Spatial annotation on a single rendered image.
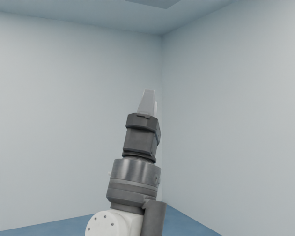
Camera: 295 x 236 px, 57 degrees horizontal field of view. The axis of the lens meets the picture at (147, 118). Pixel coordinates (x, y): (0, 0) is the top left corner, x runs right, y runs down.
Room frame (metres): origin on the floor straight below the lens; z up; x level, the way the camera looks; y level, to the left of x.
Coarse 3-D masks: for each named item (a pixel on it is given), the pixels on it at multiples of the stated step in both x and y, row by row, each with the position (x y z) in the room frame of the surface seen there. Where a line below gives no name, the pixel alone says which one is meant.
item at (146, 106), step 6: (144, 90) 0.52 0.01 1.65; (150, 90) 0.52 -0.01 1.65; (144, 96) 0.51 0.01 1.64; (150, 96) 0.51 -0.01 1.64; (144, 102) 0.51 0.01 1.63; (150, 102) 0.51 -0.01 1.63; (138, 108) 0.51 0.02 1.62; (144, 108) 0.50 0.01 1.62; (150, 108) 0.50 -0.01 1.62; (150, 114) 0.50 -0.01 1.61
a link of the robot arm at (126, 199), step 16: (112, 192) 0.45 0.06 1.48; (128, 192) 0.44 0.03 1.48; (144, 192) 0.44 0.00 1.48; (112, 208) 0.45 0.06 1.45; (128, 208) 0.44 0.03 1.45; (144, 208) 0.44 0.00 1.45; (160, 208) 0.43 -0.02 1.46; (96, 224) 0.42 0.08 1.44; (112, 224) 0.40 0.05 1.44; (128, 224) 0.42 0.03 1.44; (144, 224) 0.43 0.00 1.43; (160, 224) 0.42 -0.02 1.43
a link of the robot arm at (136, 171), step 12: (132, 120) 0.47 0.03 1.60; (144, 120) 0.46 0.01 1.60; (156, 120) 0.48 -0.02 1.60; (132, 132) 0.48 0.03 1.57; (144, 132) 0.47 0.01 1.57; (156, 132) 0.49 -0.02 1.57; (132, 144) 0.47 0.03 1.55; (144, 144) 0.47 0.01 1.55; (156, 144) 0.53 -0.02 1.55; (132, 156) 0.48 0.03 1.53; (144, 156) 0.47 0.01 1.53; (120, 168) 0.46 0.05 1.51; (132, 168) 0.45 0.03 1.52; (144, 168) 0.45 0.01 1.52; (156, 168) 0.47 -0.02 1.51; (120, 180) 0.45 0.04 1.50; (132, 180) 0.44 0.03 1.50; (144, 180) 0.45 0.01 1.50; (156, 180) 0.47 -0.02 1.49
